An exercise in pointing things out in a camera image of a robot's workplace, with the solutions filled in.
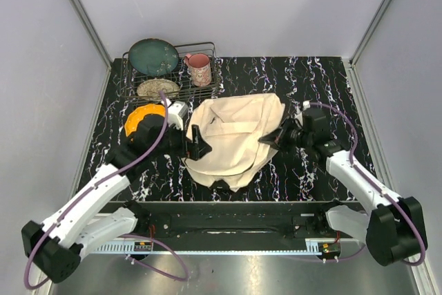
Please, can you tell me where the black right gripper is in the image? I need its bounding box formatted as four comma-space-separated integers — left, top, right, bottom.
259, 115, 313, 153

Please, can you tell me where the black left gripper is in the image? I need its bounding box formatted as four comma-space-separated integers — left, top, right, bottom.
150, 118, 211, 160

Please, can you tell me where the cream canvas student bag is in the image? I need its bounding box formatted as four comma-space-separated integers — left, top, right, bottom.
183, 93, 285, 191

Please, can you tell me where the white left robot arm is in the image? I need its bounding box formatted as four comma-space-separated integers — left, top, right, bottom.
21, 115, 212, 289

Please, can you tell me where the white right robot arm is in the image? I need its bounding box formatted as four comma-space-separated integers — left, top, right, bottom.
259, 103, 427, 266

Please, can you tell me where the orange dotted plate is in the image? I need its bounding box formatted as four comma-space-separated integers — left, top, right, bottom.
124, 104, 166, 137

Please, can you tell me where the beige patterned plate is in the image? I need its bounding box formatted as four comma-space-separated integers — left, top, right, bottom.
136, 79, 180, 100

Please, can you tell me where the pink patterned mug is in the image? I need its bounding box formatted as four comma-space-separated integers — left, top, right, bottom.
184, 53, 211, 87

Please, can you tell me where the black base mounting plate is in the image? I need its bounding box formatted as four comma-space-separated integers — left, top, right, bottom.
109, 201, 356, 253

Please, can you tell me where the dark green plate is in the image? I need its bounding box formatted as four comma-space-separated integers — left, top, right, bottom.
128, 38, 180, 77

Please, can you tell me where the wire dish rack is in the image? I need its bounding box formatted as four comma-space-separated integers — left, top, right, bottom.
119, 41, 220, 106

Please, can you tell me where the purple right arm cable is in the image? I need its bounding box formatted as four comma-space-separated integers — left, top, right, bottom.
286, 102, 426, 267

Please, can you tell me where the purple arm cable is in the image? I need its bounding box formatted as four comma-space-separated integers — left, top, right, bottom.
24, 90, 189, 291
286, 102, 426, 267

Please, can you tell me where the white cable duct strip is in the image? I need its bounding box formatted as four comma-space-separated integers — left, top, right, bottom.
92, 239, 321, 256

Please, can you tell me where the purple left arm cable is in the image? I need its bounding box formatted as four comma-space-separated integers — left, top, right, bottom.
24, 90, 189, 291

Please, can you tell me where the aluminium frame rail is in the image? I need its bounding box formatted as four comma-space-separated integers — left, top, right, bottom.
50, 0, 113, 64

